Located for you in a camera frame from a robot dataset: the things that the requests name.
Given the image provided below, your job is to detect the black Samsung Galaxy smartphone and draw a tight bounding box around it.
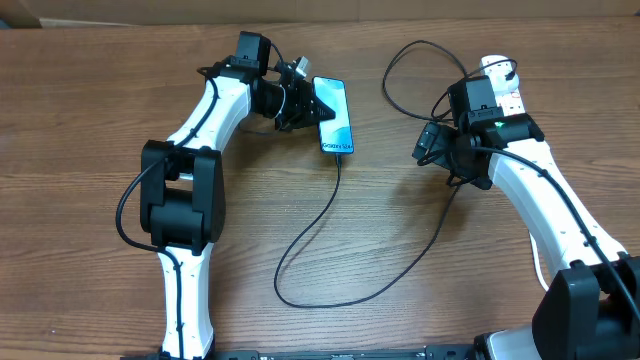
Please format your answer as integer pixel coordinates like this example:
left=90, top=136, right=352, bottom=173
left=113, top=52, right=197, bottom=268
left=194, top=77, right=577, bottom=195
left=312, top=76, right=355, bottom=155

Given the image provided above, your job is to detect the black USB charging cable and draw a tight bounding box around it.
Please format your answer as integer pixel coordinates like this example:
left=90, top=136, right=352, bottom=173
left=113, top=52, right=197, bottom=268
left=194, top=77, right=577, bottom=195
left=272, top=39, right=519, bottom=309

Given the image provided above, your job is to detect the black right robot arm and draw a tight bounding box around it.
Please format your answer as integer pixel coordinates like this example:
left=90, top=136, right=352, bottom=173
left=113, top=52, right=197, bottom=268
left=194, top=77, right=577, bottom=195
left=413, top=76, right=639, bottom=359

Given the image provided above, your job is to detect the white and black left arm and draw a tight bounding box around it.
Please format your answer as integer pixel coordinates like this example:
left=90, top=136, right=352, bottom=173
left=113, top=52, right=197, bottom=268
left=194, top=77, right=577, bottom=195
left=138, top=31, right=336, bottom=359

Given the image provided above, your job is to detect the white power strip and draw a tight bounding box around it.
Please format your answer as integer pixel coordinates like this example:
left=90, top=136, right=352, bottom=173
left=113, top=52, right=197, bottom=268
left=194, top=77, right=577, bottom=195
left=494, top=85, right=526, bottom=116

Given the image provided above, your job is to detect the white USB wall charger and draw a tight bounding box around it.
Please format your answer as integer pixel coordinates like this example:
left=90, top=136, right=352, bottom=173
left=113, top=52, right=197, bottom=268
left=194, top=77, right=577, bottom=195
left=480, top=55, right=519, bottom=96

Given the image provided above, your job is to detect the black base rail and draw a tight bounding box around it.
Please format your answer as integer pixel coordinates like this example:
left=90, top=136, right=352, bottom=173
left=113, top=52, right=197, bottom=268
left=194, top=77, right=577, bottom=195
left=119, top=327, right=541, bottom=360

